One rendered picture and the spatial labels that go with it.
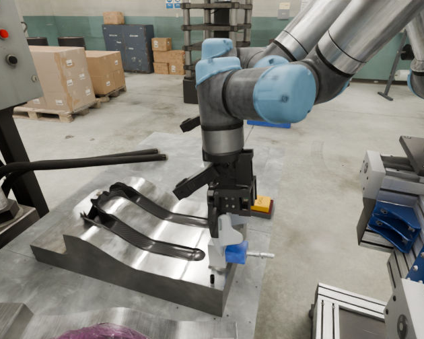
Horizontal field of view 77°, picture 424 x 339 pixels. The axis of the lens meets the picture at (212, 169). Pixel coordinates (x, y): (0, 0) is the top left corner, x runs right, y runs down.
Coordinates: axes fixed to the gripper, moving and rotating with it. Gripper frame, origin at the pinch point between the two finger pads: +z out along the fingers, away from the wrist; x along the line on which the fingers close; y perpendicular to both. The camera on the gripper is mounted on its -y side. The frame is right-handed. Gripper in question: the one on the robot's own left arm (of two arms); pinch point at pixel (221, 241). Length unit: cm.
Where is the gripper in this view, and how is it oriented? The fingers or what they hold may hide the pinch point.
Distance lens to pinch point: 58.0
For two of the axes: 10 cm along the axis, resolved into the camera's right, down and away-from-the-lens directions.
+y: 9.5, 0.2, -3.2
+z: 0.9, 9.3, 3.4
